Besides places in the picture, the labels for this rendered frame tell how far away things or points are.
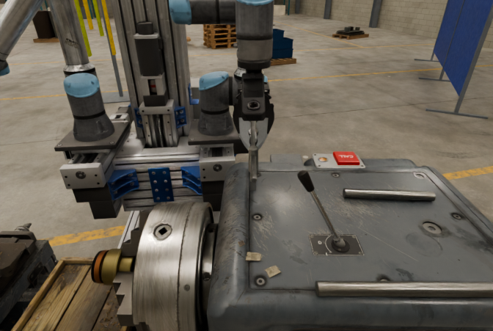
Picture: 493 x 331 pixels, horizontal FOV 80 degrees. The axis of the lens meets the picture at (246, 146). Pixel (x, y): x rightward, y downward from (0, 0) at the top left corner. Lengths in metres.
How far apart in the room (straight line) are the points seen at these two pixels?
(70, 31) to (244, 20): 0.87
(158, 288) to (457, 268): 0.54
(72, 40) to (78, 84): 0.20
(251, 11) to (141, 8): 0.76
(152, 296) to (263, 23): 0.56
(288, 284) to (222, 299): 0.11
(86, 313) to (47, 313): 0.11
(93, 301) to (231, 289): 0.60
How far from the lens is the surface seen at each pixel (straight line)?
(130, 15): 1.31
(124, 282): 0.77
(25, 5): 1.22
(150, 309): 0.67
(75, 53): 1.36
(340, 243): 0.60
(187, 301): 0.65
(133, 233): 0.79
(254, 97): 0.58
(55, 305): 1.10
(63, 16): 1.34
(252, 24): 0.60
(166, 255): 0.64
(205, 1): 0.70
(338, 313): 0.54
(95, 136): 1.27
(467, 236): 0.74
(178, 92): 1.36
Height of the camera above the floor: 1.68
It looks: 28 degrees down
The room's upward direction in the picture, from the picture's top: straight up
